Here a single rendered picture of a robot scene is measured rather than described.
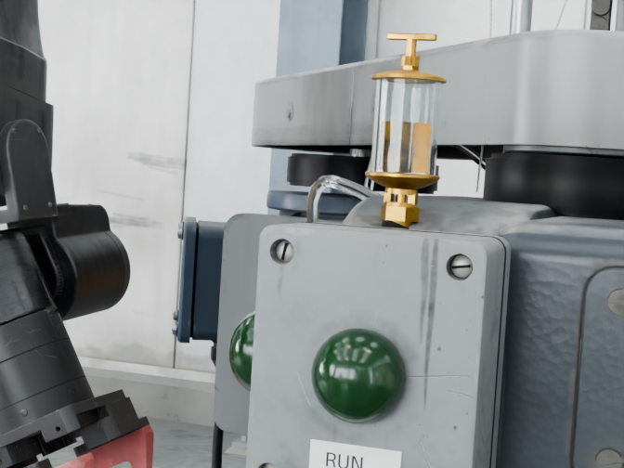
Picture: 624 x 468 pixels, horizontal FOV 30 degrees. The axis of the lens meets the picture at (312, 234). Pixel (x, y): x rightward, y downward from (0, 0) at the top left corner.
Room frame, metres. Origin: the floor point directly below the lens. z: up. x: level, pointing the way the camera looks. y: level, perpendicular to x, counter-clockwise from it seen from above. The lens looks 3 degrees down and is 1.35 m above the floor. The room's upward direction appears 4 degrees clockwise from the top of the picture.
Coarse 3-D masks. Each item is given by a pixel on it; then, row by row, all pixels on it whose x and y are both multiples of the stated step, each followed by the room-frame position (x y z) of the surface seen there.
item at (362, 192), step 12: (468, 156) 0.75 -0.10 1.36; (324, 180) 0.53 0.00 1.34; (336, 180) 0.53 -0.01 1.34; (348, 180) 0.52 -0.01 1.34; (312, 192) 0.55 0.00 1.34; (348, 192) 0.52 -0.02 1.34; (360, 192) 0.52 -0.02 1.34; (372, 192) 0.51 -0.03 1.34; (312, 204) 0.55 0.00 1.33; (312, 216) 0.56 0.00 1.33
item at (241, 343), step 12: (252, 312) 0.40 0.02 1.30; (240, 324) 0.39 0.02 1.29; (252, 324) 0.39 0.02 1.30; (240, 336) 0.39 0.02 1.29; (252, 336) 0.39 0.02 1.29; (240, 348) 0.39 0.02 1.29; (252, 348) 0.38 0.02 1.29; (240, 360) 0.39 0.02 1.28; (252, 360) 0.38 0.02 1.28; (240, 372) 0.39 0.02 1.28
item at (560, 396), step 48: (528, 240) 0.40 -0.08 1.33; (576, 240) 0.40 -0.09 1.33; (528, 288) 0.40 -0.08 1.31; (576, 288) 0.40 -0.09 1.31; (528, 336) 0.40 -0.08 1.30; (576, 336) 0.39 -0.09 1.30; (528, 384) 0.40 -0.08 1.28; (576, 384) 0.39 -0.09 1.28; (528, 432) 0.40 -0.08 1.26; (576, 432) 0.39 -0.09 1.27
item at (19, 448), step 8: (24, 440) 0.63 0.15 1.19; (32, 440) 0.64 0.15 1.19; (0, 448) 0.60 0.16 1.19; (8, 448) 0.61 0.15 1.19; (16, 448) 0.61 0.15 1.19; (24, 448) 0.62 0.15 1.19; (32, 448) 0.64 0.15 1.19; (0, 456) 0.60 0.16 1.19; (8, 456) 0.60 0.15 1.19; (16, 456) 0.61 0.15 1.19; (24, 456) 0.62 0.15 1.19; (32, 456) 0.63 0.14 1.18; (88, 456) 0.59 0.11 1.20; (0, 464) 0.60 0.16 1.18; (8, 464) 0.60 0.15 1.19; (16, 464) 0.62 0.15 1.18; (24, 464) 0.63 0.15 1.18; (32, 464) 0.58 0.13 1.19; (40, 464) 0.58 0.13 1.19; (48, 464) 0.59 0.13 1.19; (64, 464) 0.58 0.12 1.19; (72, 464) 0.57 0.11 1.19; (80, 464) 0.58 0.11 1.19; (88, 464) 0.58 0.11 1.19
